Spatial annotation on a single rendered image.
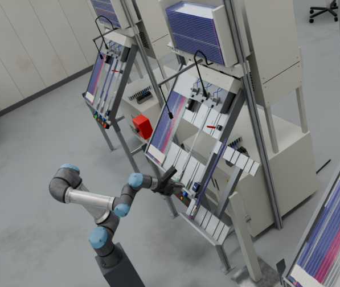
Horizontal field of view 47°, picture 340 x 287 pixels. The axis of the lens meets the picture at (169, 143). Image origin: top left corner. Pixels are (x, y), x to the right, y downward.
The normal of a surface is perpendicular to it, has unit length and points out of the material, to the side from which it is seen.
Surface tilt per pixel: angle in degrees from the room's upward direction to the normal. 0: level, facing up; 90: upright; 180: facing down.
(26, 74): 90
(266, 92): 90
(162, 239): 0
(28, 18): 90
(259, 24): 90
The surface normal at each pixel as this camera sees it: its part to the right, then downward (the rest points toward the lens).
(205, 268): -0.30, -0.77
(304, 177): 0.49, 0.37
